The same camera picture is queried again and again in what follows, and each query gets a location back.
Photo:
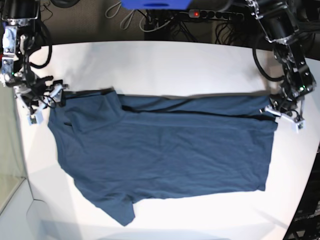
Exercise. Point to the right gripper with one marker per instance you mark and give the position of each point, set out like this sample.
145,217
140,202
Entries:
35,98

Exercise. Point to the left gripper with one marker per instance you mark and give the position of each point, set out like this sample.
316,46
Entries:
286,108

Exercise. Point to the dark blue t-shirt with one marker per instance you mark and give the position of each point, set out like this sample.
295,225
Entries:
122,149

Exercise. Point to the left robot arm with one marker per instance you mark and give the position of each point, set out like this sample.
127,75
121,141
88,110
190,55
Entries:
280,29

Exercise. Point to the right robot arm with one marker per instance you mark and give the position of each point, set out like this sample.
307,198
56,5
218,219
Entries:
22,28

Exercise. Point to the black power strip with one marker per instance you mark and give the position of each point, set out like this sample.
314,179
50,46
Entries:
215,15

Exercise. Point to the blue box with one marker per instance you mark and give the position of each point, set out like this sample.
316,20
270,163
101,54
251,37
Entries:
155,4

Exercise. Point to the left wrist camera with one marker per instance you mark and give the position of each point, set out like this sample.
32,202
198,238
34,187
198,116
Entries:
299,125

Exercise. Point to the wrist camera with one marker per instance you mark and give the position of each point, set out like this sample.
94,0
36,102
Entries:
299,125
35,119

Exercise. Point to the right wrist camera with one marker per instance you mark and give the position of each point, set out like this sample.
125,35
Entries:
35,119

